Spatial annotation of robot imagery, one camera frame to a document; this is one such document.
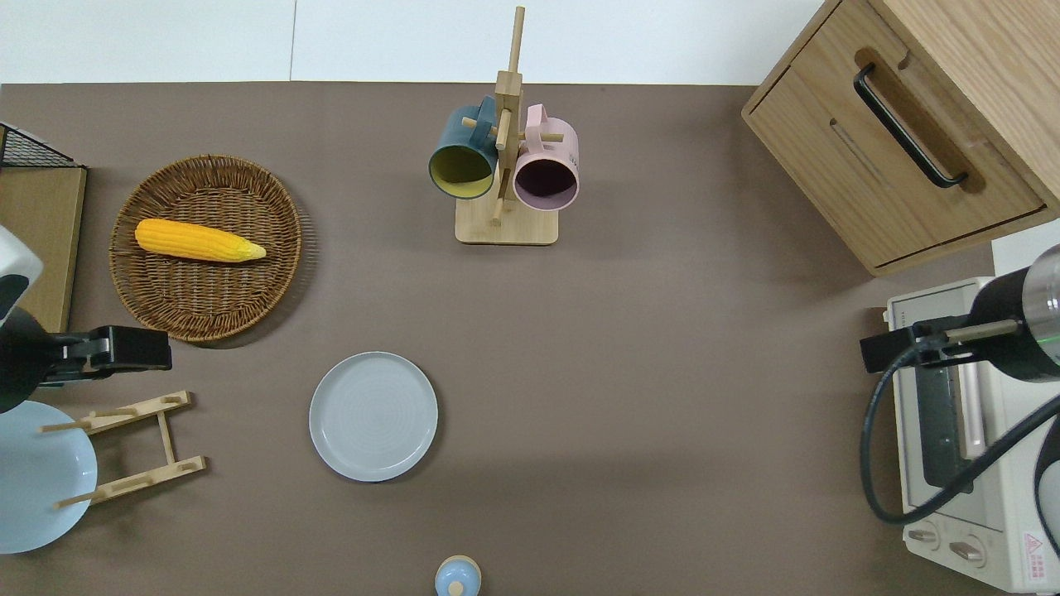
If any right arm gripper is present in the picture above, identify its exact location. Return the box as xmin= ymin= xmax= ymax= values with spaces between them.
xmin=860 ymin=319 xmax=949 ymax=375

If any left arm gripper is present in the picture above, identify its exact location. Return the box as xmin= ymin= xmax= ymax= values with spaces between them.
xmin=83 ymin=325 xmax=173 ymax=371

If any gray plate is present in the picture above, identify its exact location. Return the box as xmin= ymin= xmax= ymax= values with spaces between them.
xmin=309 ymin=352 xmax=440 ymax=483

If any light blue plate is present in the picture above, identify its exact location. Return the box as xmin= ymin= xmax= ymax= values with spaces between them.
xmin=0 ymin=400 xmax=99 ymax=555

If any round wicker basket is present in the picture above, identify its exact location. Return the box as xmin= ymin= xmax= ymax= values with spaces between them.
xmin=109 ymin=155 xmax=304 ymax=343

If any wooden dish rack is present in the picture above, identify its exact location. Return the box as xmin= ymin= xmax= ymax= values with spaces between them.
xmin=39 ymin=391 xmax=208 ymax=509

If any yellow corn cob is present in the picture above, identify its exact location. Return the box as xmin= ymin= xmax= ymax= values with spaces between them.
xmin=135 ymin=219 xmax=267 ymax=264

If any grid pattern box wooden top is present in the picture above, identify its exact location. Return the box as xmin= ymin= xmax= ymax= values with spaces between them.
xmin=0 ymin=123 xmax=88 ymax=334

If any white toaster oven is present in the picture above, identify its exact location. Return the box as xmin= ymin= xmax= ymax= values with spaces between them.
xmin=882 ymin=276 xmax=1060 ymax=572

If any wooden drawer cabinet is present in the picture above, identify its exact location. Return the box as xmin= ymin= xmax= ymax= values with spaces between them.
xmin=741 ymin=0 xmax=1060 ymax=277

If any teal mug yellow inside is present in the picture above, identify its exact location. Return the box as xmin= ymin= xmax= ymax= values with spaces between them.
xmin=428 ymin=95 xmax=502 ymax=200

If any pink mug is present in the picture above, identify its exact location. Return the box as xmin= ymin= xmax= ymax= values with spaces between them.
xmin=513 ymin=104 xmax=581 ymax=212

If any wooden mug tree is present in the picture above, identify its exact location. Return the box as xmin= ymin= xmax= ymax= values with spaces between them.
xmin=455 ymin=7 xmax=560 ymax=246

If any blue call bell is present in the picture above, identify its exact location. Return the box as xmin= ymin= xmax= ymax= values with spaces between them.
xmin=435 ymin=555 xmax=482 ymax=596

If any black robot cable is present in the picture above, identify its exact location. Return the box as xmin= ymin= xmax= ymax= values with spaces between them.
xmin=860 ymin=344 xmax=1060 ymax=526

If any black drawer handle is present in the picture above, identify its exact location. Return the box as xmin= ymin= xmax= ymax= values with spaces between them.
xmin=853 ymin=63 xmax=970 ymax=190

